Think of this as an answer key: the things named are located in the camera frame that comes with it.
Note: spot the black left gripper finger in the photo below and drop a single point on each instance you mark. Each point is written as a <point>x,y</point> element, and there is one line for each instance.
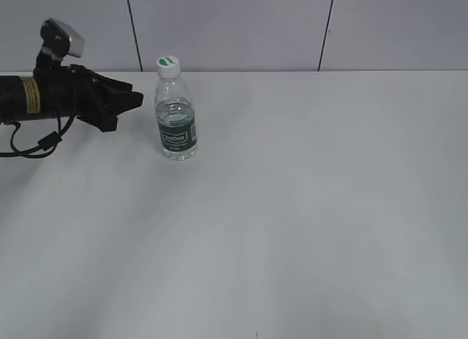
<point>110,108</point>
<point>105,87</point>

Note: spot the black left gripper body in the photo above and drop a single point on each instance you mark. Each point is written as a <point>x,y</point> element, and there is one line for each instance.
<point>84,95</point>

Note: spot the clear Cestbon water bottle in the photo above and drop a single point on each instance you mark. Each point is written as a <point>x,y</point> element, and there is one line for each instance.
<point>175,116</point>

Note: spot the white green bottle cap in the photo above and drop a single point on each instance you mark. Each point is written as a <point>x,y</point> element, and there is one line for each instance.
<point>168,67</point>

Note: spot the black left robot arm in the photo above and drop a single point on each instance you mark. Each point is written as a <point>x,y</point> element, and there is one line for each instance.
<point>30,98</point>

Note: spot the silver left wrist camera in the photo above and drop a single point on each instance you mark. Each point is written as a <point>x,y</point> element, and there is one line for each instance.
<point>58,41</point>

